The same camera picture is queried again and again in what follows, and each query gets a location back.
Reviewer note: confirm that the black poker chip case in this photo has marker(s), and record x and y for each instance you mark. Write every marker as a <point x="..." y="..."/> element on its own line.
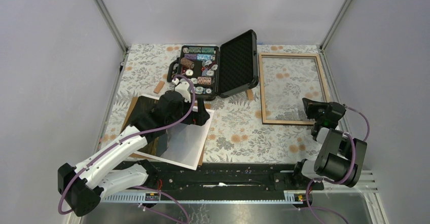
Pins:
<point x="232" y="66"/>

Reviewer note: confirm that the small wooden block right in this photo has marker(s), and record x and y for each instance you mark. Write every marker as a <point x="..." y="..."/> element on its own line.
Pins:
<point x="250" y="95"/>

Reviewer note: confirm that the wooden picture frame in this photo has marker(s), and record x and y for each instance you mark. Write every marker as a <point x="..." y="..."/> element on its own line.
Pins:
<point x="285" y="79"/>

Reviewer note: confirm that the orange poker chip stack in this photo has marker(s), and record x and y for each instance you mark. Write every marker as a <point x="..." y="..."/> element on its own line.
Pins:
<point x="204" y="80"/>

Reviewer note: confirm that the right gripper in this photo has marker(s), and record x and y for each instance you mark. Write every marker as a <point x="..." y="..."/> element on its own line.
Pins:
<point x="310" y="106"/>

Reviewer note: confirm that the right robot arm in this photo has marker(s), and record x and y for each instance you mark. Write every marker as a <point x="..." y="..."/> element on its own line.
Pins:
<point x="341" y="157"/>

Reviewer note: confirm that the landscape photo print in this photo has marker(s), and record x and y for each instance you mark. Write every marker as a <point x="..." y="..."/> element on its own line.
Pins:
<point x="181" y="145"/>

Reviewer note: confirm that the brown poker chip stack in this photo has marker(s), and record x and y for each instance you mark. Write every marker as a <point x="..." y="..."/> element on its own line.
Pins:
<point x="186" y="63"/>

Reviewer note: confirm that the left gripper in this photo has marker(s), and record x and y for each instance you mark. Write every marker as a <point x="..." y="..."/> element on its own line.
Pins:
<point x="201" y="116"/>

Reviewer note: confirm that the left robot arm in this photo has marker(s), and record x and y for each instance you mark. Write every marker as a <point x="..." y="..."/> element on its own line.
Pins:
<point x="110" y="170"/>

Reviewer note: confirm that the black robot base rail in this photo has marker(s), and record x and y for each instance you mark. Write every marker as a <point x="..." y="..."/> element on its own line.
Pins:
<point x="226" y="182"/>

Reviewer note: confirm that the floral tablecloth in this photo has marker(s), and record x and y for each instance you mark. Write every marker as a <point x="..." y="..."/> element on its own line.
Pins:
<point x="236" y="134"/>

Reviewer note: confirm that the wooden block left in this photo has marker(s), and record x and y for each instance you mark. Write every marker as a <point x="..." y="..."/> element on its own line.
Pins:
<point x="159" y="87"/>

